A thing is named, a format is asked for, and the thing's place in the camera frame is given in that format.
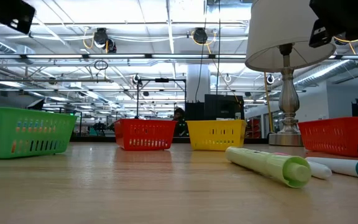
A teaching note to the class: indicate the light green fat highlighter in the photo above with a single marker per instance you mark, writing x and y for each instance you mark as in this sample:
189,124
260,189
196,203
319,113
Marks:
259,163

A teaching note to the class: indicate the green plastic basket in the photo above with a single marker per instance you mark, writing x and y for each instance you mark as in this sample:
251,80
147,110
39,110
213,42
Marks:
42,115

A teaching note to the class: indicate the table lamp white shade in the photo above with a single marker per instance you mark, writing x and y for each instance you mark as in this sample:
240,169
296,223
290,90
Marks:
287,99

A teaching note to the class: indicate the red plastic basket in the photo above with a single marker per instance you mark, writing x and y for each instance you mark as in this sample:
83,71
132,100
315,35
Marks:
337,123
145,124

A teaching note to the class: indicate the red storage shelf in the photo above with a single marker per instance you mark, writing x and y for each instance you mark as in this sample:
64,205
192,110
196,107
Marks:
255,130

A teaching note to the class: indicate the black monitor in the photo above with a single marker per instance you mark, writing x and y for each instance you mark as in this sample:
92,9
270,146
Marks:
224,107

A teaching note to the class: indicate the yellow plastic basket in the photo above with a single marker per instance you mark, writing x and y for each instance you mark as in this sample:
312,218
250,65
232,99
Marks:
216,124

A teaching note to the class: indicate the black cabinet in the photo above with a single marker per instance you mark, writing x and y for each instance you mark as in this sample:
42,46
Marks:
196,113

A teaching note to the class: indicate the person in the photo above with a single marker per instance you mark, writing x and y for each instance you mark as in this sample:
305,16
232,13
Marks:
179,112

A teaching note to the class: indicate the silver ventilation duct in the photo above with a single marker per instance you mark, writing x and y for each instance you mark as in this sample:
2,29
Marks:
322,74

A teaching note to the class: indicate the black metal rig frame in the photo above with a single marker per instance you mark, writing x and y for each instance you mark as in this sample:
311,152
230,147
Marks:
162,80

